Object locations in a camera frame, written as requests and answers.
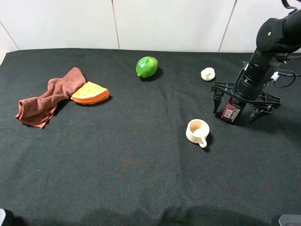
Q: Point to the black pink tin box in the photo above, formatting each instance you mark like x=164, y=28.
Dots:
x=232, y=110

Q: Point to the green lime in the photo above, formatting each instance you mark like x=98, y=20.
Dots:
x=146, y=67

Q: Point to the dark object bottom left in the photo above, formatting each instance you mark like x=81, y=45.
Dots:
x=8, y=219

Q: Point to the orange waffle slice toy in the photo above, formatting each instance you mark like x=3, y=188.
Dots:
x=90, y=94

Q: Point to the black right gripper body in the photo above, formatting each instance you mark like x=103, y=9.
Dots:
x=249, y=85

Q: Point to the beige wooden cup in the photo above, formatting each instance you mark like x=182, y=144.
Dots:
x=197, y=132

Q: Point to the black fabric table cover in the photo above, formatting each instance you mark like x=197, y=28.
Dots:
x=127, y=161

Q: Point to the small white lid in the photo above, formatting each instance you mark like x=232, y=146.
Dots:
x=208, y=74

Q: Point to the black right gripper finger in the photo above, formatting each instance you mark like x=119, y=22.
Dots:
x=218, y=96
x=259, y=112

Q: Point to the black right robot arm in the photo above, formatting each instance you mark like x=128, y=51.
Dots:
x=275, y=41

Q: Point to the brown microfiber cloth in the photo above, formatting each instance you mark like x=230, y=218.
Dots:
x=37, y=111

